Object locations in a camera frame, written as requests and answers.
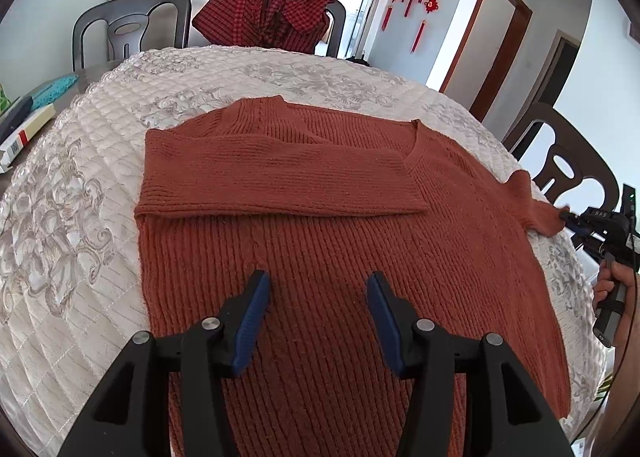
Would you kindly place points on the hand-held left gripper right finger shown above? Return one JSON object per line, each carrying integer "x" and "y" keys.
{"x": 385, "y": 327}

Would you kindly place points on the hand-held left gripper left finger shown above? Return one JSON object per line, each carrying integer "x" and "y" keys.
{"x": 252, "y": 322}

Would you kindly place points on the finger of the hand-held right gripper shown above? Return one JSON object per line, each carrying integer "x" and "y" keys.
{"x": 575, "y": 223}

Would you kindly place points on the rust orange knit sweater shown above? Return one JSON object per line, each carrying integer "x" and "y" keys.
{"x": 325, "y": 237}

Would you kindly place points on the person's right forearm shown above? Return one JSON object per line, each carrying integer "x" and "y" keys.
{"x": 614, "y": 424}

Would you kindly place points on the person's right hand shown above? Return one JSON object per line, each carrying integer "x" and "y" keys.
{"x": 602, "y": 287}

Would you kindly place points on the dark brown plastic chair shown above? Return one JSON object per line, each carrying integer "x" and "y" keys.
{"x": 575, "y": 129}

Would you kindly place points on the green plant leaves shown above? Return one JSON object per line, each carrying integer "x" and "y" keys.
{"x": 606, "y": 383}

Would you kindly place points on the dark open doorway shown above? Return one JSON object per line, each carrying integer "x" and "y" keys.
{"x": 562, "y": 67}

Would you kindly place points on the cream quilted floral tablecloth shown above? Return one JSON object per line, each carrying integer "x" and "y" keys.
{"x": 75, "y": 262}

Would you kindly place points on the brown framed door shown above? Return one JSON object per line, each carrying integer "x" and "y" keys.
{"x": 492, "y": 52}

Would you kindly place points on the small black object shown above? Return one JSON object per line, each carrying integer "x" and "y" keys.
{"x": 357, "y": 61}

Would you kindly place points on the white and red box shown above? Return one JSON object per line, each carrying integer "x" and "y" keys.
{"x": 25, "y": 134}

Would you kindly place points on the glass hallway door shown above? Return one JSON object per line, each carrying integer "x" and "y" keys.
{"x": 367, "y": 7}

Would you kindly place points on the teal crocheted cloth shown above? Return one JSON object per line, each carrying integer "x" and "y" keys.
{"x": 55, "y": 87}

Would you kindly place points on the red plaid garment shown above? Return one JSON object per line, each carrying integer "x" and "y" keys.
{"x": 240, "y": 12}

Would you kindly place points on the dark blue flat object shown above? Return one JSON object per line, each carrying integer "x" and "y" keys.
{"x": 15, "y": 114}

